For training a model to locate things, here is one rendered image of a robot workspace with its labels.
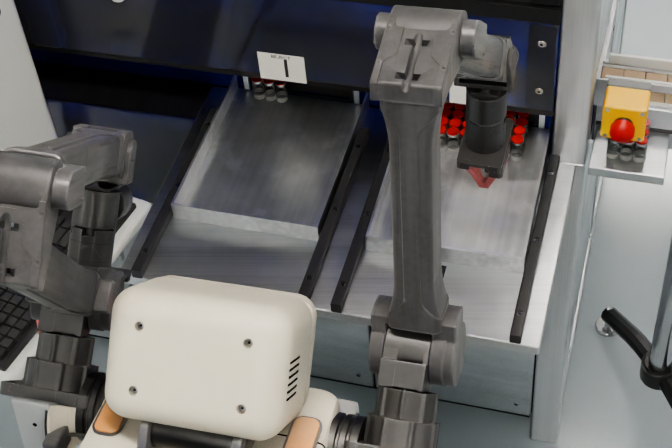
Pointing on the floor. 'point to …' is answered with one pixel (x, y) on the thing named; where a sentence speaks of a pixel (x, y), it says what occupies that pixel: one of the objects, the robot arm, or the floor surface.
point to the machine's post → (569, 60)
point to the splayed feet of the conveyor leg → (606, 324)
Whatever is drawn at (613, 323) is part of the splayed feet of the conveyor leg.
